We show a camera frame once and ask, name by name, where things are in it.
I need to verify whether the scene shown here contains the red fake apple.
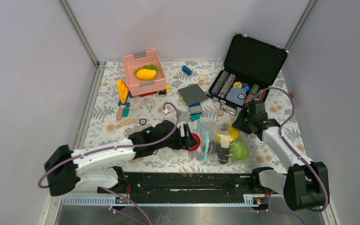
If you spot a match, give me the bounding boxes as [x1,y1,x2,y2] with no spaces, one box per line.
[187,133,201,151]

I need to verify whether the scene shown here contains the clear zip top bag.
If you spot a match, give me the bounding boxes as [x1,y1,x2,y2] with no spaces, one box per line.
[196,119,250,165]

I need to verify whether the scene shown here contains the yellow fake mango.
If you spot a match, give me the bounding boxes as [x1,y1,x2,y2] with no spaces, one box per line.
[136,69,158,81]

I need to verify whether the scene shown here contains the green fake grapes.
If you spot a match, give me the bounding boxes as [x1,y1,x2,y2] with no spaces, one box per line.
[134,64,158,75]

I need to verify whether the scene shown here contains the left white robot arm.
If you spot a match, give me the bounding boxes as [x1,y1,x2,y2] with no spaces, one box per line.
[38,120,200,196]

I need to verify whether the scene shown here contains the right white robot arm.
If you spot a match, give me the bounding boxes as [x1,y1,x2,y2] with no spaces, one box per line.
[232,100,330,212]

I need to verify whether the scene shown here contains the yellow fake banana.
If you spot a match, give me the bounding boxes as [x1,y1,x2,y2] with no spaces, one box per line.
[216,126,240,144]

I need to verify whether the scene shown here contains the green fake cabbage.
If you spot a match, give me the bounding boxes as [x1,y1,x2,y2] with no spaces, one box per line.
[229,139,250,160]

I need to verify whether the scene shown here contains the purple fake eggplant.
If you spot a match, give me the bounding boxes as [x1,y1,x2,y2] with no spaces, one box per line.
[217,143,229,164]

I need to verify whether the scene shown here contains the teal toy block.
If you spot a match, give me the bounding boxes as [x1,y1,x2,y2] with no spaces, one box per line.
[190,114,200,122]

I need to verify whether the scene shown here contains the grey lego brick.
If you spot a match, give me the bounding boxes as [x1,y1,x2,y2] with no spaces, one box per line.
[189,103,203,115]

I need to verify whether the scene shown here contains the grey lego baseplate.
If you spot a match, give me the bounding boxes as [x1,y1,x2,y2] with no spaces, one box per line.
[178,84,209,106]

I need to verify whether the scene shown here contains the red toy brick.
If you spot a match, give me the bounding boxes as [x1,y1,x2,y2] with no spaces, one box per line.
[139,91,158,97]

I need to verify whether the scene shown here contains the black poker chip case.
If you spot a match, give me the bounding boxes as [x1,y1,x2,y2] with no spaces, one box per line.
[207,34,288,112]

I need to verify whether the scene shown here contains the wooden plank block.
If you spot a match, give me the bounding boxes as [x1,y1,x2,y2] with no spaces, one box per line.
[119,118,135,127]

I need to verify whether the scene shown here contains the pink plastic basket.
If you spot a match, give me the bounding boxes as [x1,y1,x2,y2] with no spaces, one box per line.
[123,50,166,96]

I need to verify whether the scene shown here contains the blue toy brick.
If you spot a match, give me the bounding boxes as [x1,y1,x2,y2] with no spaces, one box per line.
[182,66,192,75]

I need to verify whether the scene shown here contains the yellow toy block stack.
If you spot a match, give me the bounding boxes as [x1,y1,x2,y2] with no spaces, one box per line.
[117,80,130,105]

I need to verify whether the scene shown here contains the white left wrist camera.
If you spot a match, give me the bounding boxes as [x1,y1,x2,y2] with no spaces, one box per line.
[162,104,173,115]

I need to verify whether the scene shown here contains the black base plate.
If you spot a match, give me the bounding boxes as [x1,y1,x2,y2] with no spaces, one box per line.
[110,172,269,206]

